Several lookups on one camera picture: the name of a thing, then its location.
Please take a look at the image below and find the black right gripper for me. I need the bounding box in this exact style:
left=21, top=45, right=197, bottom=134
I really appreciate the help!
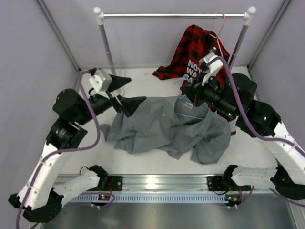
left=181, top=72, right=240, bottom=120

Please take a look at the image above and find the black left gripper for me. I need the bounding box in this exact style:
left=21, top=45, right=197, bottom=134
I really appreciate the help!
left=77, top=73, right=147, bottom=125

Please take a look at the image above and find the blue wire hanger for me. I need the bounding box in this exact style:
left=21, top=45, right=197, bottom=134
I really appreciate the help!
left=173, top=76, right=208, bottom=120

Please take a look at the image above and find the grey shirt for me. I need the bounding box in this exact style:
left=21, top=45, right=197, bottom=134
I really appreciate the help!
left=100, top=96, right=231, bottom=165

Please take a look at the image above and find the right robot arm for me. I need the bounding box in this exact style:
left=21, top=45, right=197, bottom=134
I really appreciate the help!
left=181, top=73, right=305, bottom=200

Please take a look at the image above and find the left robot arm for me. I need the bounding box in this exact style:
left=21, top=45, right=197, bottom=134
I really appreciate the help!
left=8, top=75, right=145, bottom=224

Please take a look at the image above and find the red black plaid shirt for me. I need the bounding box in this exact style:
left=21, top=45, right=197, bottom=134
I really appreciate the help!
left=152, top=24, right=238, bottom=139

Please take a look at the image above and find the white and silver clothes rack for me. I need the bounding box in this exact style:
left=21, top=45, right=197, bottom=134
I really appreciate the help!
left=92, top=6, right=257, bottom=96

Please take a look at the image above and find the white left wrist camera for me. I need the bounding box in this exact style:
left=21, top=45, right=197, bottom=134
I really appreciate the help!
left=89, top=69, right=112, bottom=97

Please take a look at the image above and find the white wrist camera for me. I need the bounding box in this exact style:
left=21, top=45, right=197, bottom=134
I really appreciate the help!
left=199, top=52, right=223, bottom=86
left=89, top=69, right=112, bottom=97

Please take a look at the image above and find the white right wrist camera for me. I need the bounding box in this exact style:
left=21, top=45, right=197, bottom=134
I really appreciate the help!
left=199, top=52, right=223, bottom=86

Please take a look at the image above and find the pink wire hanger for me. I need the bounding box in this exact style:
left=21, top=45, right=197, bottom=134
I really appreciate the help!
left=210, top=11, right=226, bottom=57

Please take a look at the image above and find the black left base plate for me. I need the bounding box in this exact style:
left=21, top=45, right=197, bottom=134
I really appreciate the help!
left=104, top=176, right=123, bottom=191

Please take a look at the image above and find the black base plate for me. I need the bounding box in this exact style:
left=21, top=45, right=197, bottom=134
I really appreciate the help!
left=104, top=176, right=123, bottom=191
left=206, top=176, right=228, bottom=192

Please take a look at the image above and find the aluminium mounting rail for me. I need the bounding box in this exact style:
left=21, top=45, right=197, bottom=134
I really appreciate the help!
left=57, top=173, right=298, bottom=191

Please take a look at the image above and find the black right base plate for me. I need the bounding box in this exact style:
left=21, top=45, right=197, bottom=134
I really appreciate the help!
left=206, top=176, right=228, bottom=192

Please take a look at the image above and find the slotted grey cable duct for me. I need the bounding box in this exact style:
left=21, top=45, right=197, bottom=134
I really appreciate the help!
left=70, top=193, right=237, bottom=204

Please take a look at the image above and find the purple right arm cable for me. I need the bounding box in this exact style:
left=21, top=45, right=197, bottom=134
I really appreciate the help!
left=207, top=56, right=305, bottom=206

